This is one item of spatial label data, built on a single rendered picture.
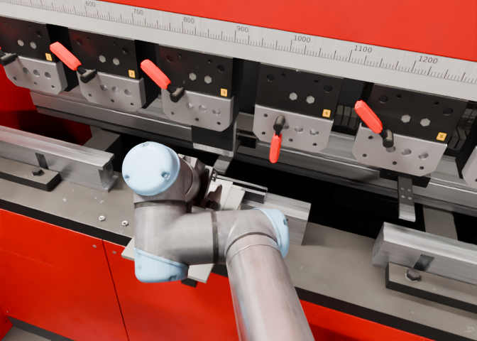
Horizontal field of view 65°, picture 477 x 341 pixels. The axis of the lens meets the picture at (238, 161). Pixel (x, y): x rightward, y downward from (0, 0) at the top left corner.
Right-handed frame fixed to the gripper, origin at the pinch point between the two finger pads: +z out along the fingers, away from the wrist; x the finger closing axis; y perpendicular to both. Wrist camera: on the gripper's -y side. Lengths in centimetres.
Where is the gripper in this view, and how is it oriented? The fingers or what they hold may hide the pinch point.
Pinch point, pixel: (202, 205)
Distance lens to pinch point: 85.3
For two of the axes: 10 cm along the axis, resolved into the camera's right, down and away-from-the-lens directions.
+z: 1.5, 2.1, 9.7
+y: 2.6, -9.5, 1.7
